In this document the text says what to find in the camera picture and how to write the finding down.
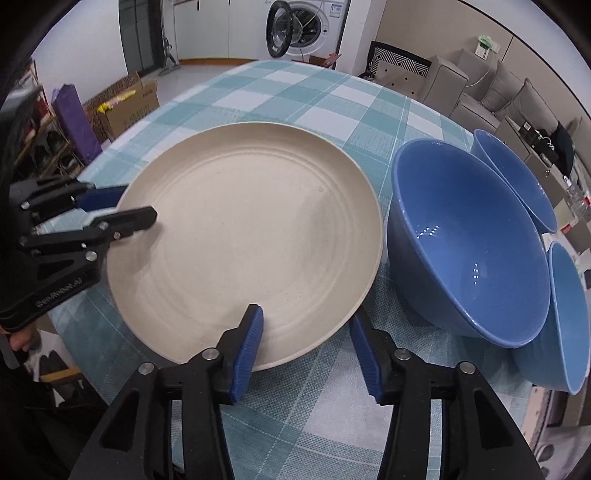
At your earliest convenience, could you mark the grey sofa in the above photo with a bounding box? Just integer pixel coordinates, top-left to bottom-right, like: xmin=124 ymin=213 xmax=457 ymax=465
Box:
xmin=422 ymin=48 xmax=583 ymax=153

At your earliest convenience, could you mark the dark glass door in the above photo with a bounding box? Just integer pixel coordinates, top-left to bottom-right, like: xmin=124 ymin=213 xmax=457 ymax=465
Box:
xmin=119 ymin=0 xmax=162 ymax=75

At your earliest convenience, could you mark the teal white checked tablecloth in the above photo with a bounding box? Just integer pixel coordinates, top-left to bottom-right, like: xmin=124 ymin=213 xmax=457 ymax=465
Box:
xmin=46 ymin=59 xmax=550 ymax=480

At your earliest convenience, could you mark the black box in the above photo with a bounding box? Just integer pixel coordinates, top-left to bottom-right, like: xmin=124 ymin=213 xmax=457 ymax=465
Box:
xmin=518 ymin=121 xmax=555 ymax=158

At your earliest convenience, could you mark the white kitchen cabinet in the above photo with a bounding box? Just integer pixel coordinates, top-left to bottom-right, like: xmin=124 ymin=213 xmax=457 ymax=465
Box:
xmin=173 ymin=0 xmax=273 ymax=63

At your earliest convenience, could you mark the person's left hand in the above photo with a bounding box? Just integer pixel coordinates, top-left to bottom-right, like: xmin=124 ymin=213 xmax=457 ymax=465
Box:
xmin=0 ymin=320 xmax=44 ymax=358

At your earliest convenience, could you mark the blue bowl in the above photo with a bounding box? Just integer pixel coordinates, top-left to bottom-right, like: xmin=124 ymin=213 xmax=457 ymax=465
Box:
xmin=471 ymin=129 xmax=559 ymax=234
xmin=510 ymin=241 xmax=588 ymax=395
xmin=387 ymin=137 xmax=552 ymax=348

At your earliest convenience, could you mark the purple bag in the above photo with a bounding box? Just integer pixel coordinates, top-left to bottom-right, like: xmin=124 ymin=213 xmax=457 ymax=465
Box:
xmin=52 ymin=84 xmax=102 ymax=162

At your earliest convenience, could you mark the yellow packet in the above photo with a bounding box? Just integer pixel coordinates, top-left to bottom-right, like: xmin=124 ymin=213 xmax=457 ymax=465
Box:
xmin=97 ymin=89 xmax=138 ymax=114

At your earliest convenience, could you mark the cream round plate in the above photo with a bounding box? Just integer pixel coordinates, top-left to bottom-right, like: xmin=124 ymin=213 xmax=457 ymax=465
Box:
xmin=106 ymin=122 xmax=385 ymax=372

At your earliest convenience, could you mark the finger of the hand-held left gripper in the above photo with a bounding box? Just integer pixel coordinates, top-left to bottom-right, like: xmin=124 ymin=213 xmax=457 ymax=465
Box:
xmin=9 ymin=176 xmax=129 ymax=217
xmin=17 ymin=206 xmax=159 ymax=273

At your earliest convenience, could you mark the grey floor mop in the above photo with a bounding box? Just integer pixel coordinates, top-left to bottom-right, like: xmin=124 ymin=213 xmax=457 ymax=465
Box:
xmin=159 ymin=0 xmax=181 ymax=77

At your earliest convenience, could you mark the white washing machine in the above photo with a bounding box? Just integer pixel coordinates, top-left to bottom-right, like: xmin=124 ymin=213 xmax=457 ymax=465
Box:
xmin=265 ymin=0 xmax=352 ymax=63

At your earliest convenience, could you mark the grey cushion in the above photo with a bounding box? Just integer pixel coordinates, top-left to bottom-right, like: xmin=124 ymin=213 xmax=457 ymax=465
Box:
xmin=480 ymin=62 xmax=527 ymax=114
xmin=501 ymin=78 xmax=559 ymax=130

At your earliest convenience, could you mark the shoe rack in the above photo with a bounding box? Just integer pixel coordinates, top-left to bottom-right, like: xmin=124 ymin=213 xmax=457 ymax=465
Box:
xmin=14 ymin=60 xmax=86 ymax=181

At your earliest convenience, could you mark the brown cardboard box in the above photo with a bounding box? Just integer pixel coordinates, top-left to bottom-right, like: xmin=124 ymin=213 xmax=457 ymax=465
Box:
xmin=95 ymin=78 xmax=160 ymax=141

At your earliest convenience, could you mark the green white wall holder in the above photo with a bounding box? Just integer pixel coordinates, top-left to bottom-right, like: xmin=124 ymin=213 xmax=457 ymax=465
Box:
xmin=473 ymin=34 xmax=495 ymax=61

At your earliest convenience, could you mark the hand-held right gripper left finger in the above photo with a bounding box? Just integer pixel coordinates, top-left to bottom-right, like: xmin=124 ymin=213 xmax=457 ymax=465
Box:
xmin=69 ymin=304 xmax=265 ymax=480

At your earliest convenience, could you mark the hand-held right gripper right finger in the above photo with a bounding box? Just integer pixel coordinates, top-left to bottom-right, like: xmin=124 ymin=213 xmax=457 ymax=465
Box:
xmin=349 ymin=310 xmax=546 ymax=480

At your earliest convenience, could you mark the person's dark clothing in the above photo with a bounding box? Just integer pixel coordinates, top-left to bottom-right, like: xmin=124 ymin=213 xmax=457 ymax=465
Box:
xmin=0 ymin=364 xmax=112 ymax=480

